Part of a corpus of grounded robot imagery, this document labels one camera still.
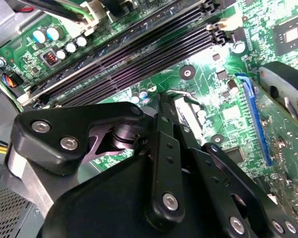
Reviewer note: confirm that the metal socket cover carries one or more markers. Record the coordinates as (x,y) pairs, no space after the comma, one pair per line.
(186,116)

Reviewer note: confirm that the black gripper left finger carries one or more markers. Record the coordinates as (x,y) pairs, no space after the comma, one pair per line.
(64,119)

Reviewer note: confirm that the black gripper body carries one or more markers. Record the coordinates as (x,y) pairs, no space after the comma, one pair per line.
(109,203)

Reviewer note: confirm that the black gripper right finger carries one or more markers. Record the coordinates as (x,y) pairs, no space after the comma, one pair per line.
(208,173)

